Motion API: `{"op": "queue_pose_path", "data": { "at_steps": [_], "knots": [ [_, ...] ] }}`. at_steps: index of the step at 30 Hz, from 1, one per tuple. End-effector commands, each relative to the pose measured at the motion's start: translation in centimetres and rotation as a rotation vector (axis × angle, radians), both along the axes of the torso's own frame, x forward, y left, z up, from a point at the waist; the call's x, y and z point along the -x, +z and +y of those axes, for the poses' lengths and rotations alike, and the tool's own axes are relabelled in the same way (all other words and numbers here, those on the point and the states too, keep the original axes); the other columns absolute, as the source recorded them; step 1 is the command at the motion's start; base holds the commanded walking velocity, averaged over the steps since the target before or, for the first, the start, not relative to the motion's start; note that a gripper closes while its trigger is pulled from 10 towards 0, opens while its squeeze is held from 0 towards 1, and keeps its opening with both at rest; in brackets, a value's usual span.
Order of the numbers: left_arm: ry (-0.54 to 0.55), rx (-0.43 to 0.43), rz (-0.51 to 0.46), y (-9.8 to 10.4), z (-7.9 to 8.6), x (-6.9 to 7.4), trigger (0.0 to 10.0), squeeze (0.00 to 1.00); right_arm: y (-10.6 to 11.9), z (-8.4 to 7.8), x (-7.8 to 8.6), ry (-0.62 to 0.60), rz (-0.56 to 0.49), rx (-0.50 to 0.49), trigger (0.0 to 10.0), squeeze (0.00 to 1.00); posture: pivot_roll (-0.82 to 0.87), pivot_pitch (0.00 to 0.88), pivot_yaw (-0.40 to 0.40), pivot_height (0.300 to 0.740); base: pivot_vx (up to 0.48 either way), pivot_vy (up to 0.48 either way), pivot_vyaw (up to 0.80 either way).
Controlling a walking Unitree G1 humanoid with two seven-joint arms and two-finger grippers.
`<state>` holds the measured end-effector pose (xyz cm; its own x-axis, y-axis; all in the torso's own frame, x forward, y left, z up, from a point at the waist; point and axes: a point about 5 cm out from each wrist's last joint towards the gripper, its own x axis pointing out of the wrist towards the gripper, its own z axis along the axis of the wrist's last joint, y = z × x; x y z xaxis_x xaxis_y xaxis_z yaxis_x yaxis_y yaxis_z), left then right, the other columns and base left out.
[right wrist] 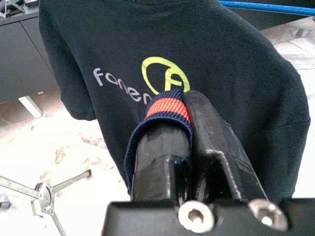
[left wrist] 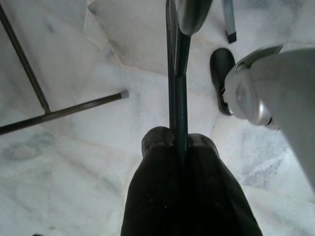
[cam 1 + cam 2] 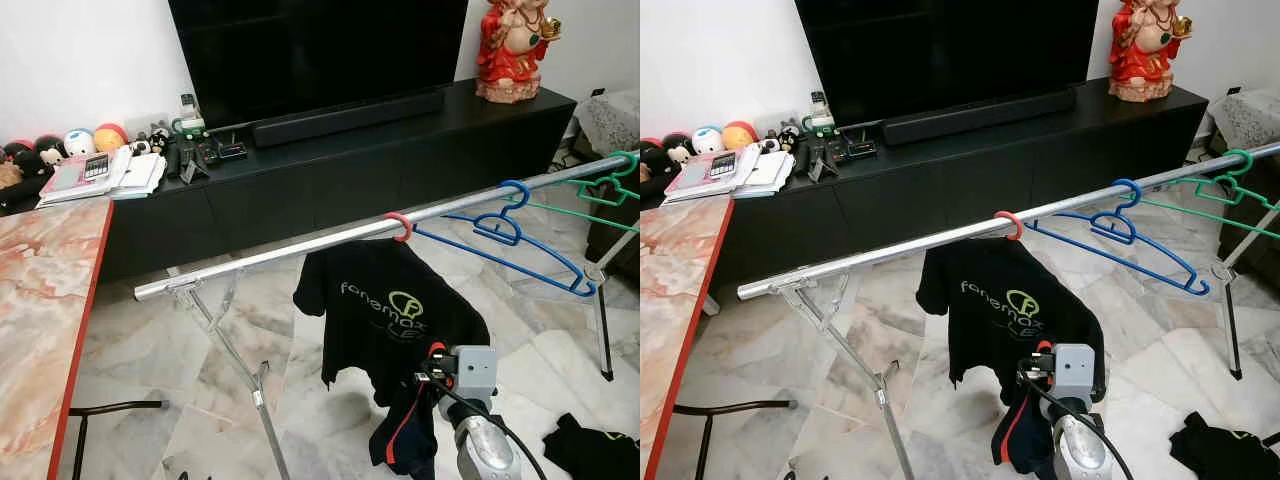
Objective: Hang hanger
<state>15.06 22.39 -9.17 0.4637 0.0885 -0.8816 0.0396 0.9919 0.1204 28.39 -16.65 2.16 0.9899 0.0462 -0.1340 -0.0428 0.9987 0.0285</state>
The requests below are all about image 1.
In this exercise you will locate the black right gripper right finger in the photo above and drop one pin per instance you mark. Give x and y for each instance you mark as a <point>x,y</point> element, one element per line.
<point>216,152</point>

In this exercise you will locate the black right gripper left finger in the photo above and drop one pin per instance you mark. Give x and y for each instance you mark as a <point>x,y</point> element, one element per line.
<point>157,157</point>

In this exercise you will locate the navy shirt red stripes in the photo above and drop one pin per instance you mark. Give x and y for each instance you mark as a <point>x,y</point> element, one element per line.
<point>167,105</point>

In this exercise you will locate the blue plastic hanger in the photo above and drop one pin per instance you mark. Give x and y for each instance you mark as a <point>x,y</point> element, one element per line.
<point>258,5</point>

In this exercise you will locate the black shirt fonemax print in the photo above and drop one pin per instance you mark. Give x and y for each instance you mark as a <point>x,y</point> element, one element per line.
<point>197,49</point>

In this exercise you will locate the silver metal clothes rack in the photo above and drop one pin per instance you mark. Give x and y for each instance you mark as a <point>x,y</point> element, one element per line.
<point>45,194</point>

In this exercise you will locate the black low tv cabinet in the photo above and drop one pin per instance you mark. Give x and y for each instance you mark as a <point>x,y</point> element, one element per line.
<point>19,61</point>

